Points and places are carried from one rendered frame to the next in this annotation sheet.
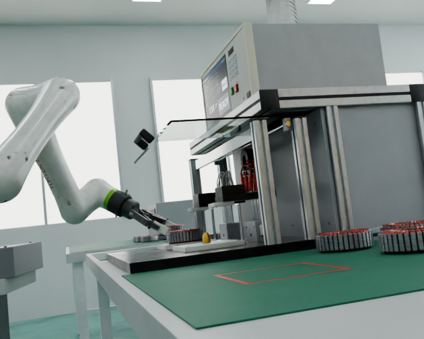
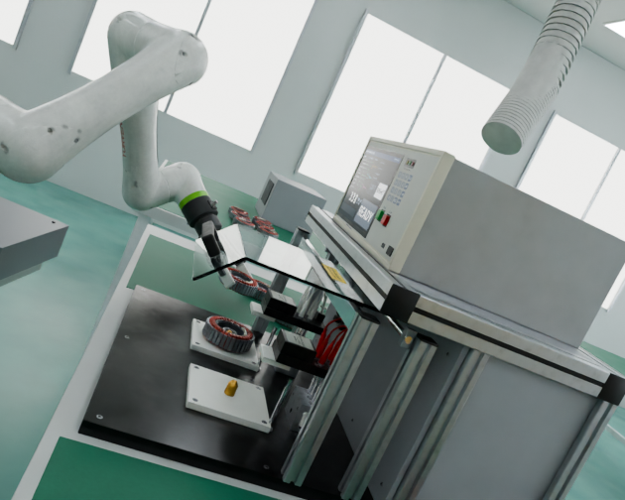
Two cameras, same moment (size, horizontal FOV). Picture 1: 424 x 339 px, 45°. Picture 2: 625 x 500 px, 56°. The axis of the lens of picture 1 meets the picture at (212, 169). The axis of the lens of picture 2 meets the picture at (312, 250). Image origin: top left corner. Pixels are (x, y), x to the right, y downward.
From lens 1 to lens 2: 0.50 m
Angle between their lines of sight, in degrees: 14
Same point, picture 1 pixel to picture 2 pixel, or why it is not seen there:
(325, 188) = (405, 442)
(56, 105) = (162, 75)
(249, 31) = (443, 169)
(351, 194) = (433, 470)
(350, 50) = (568, 264)
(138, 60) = not seen: outside the picture
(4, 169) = (34, 147)
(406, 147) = (547, 447)
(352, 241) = not seen: outside the picture
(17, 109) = (118, 43)
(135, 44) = not seen: outside the picture
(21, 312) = (94, 188)
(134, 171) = (289, 108)
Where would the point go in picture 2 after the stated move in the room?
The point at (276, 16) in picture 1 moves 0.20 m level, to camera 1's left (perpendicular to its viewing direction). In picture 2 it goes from (540, 62) to (491, 41)
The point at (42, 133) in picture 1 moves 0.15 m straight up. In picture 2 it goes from (120, 109) to (147, 40)
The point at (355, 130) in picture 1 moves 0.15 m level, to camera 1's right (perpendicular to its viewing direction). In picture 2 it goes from (493, 396) to (582, 437)
